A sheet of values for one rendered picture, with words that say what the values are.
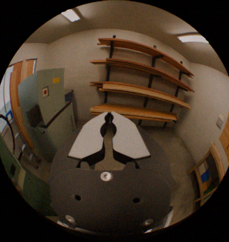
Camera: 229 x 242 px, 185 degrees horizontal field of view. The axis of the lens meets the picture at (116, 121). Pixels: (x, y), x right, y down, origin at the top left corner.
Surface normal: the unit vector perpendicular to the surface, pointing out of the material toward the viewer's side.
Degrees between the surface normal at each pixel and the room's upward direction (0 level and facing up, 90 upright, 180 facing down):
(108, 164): 0
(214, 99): 90
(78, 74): 90
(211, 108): 90
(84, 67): 90
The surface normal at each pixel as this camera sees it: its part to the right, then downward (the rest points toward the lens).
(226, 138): -0.99, -0.07
